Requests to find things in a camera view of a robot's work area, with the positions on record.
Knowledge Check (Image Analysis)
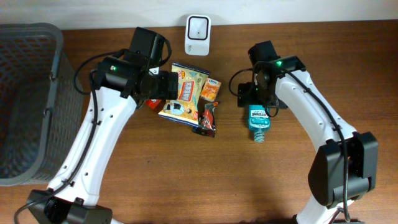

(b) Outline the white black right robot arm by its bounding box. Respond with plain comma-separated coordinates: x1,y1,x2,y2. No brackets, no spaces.
236,40,378,223

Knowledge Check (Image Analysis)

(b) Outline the grey plastic mesh basket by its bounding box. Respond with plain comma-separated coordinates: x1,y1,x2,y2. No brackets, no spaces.
1,23,83,187

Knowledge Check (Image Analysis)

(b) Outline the teal mouthwash bottle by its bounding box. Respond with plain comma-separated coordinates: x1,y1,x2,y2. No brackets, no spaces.
248,105,271,142

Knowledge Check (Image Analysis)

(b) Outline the black red snack packet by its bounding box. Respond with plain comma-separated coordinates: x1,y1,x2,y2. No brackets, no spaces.
192,101,220,138

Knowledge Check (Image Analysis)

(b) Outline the yellow wet wipes pack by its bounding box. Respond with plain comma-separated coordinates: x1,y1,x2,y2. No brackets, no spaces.
158,63,210,127

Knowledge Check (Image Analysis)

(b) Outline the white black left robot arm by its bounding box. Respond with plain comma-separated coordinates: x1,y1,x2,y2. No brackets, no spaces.
24,27,178,223

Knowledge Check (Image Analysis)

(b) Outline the red snack bag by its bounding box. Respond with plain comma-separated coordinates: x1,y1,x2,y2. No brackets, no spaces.
146,99,162,110

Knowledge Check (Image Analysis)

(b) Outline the orange tissue pack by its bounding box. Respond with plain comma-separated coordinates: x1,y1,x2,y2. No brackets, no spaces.
200,78,221,102

